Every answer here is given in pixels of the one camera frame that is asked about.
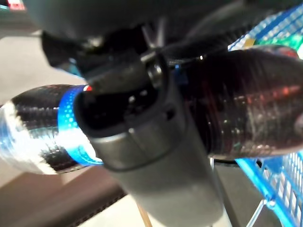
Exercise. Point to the blue plastic shopping basket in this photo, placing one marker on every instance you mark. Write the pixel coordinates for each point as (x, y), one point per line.
(258, 179)

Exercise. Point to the pepsi bottle round logo label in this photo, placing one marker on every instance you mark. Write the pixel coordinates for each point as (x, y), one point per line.
(236, 106)

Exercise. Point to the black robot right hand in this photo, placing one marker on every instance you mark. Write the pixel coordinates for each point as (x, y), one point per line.
(165, 177)

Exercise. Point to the green sprite bottle yellow cap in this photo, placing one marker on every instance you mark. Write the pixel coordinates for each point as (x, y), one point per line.
(284, 41)

